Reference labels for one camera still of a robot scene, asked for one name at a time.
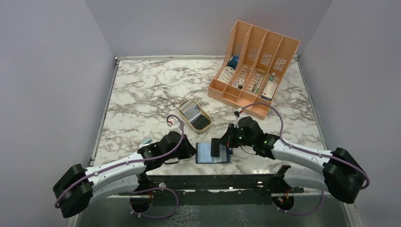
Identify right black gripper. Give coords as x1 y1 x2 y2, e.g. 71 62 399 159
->
218 123 255 148

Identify blue leather card holder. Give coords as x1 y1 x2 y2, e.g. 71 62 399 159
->
195 142 233 164

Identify dark grey credit card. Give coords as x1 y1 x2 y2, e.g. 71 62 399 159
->
210 138 220 157

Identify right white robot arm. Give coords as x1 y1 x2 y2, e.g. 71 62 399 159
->
220 116 366 204

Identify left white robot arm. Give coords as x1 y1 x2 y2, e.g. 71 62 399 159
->
52 131 196 218

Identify credit cards in tray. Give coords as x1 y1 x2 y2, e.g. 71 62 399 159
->
179 100 210 130

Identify tan oval tray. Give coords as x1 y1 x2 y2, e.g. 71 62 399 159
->
178 99 212 134

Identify small items in organizer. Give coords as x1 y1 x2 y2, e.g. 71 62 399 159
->
231 77 245 89

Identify white red box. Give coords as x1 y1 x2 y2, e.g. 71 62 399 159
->
262 81 278 99

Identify blue round container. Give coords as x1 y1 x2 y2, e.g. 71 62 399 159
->
227 55 239 70

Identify orange desk organizer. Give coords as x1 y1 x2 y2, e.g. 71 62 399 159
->
208 20 300 120

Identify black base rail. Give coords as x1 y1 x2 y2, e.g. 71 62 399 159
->
123 174 304 206

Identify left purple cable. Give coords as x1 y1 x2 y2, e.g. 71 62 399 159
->
53 114 185 210

